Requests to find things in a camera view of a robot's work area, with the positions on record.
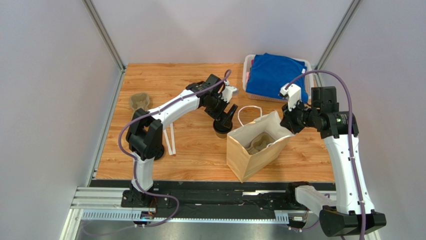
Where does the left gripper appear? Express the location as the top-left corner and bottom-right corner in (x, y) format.
(204, 94), (238, 129)

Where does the black cup lid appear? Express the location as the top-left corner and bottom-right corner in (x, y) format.
(213, 120), (233, 134)
(154, 145), (165, 160)

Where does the grey pulp cup carrier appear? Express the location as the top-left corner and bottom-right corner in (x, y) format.
(245, 132), (275, 155)

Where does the brown paper bag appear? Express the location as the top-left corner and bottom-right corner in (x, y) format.
(226, 105), (295, 183)

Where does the white straw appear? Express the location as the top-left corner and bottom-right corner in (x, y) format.
(163, 129), (174, 156)
(170, 122), (177, 155)

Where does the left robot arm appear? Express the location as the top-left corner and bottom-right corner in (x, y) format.
(119, 70), (239, 208)

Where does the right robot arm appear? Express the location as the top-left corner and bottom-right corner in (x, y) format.
(279, 84), (387, 237)

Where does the white plastic basket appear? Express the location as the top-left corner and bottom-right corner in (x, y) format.
(242, 54), (316, 103)

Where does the blue folded towel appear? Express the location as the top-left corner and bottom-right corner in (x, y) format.
(245, 53), (307, 100)

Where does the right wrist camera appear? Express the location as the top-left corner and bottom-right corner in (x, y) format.
(279, 83), (302, 112)

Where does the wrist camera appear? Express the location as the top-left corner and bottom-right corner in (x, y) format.
(221, 83), (239, 103)
(279, 83), (302, 112)

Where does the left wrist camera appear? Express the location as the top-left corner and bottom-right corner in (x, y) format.
(221, 83), (239, 103)

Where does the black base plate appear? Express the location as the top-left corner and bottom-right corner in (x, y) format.
(89, 179), (354, 221)

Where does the aluminium frame rail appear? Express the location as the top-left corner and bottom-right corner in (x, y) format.
(71, 186), (308, 224)

